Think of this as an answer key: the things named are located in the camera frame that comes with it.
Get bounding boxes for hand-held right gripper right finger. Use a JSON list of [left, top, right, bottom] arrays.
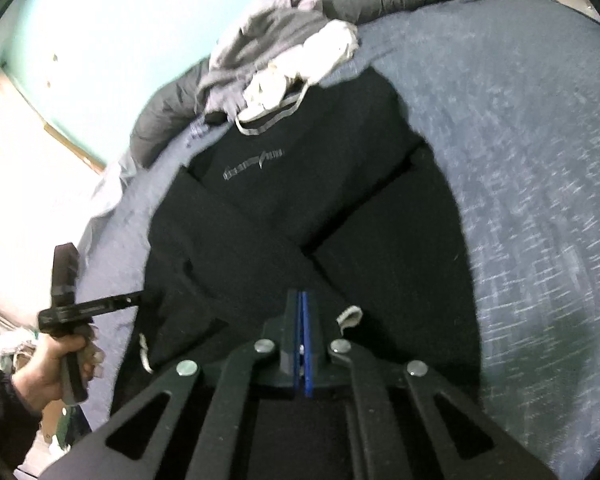
[[300, 292, 556, 480]]

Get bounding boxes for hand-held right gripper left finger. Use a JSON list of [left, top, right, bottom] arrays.
[[40, 290, 301, 480]]

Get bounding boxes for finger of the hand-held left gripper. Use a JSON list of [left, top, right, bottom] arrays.
[[77, 290, 146, 318]]

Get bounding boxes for black sweater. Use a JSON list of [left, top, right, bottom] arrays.
[[110, 66, 483, 480]]

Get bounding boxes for person's left forearm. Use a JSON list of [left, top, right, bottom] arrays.
[[0, 367, 42, 480]]

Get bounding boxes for pile of grey white clothes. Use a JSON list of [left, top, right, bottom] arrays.
[[202, 0, 331, 117]]

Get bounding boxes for person's left hand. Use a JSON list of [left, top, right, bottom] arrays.
[[11, 325, 106, 403]]

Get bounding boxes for pink sheer curtain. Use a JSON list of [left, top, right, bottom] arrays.
[[0, 72, 107, 323]]

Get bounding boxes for pale plastic bags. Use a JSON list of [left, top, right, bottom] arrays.
[[0, 327, 37, 363]]

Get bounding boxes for light grey blanket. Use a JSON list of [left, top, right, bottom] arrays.
[[86, 152, 147, 232]]

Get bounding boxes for dark grey rolled duvet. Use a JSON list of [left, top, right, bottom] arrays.
[[130, 0, 527, 167]]

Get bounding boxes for blue-grey thin garment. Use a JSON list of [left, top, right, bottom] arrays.
[[186, 115, 222, 142]]

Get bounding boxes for cream white garment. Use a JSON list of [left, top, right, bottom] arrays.
[[242, 62, 311, 123]]

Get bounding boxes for blue sheeted bed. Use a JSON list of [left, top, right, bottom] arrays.
[[77, 0, 600, 480]]

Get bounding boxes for white smiley t-shirt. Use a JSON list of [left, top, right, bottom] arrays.
[[297, 20, 362, 84]]

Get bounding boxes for wooden window frame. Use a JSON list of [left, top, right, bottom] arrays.
[[41, 116, 109, 174]]

